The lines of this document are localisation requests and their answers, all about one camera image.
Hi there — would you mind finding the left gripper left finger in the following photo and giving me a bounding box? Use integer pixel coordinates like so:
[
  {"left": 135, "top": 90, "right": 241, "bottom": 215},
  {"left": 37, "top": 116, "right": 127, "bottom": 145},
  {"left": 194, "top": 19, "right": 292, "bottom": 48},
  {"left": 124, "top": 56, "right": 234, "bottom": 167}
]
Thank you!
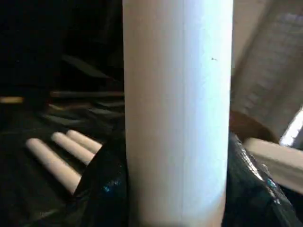
[{"left": 72, "top": 131, "right": 130, "bottom": 227}]

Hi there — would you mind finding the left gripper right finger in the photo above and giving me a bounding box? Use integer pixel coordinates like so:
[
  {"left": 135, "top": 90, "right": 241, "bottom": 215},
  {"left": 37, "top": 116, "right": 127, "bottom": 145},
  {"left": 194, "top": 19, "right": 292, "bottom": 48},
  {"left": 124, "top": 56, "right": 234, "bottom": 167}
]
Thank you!
[{"left": 223, "top": 131, "right": 299, "bottom": 227}]

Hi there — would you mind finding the black work mat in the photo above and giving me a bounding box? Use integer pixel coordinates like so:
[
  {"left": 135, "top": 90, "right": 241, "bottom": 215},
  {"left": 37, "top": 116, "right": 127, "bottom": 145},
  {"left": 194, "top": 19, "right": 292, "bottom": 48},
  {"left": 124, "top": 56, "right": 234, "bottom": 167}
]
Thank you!
[{"left": 0, "top": 54, "right": 126, "bottom": 227}]

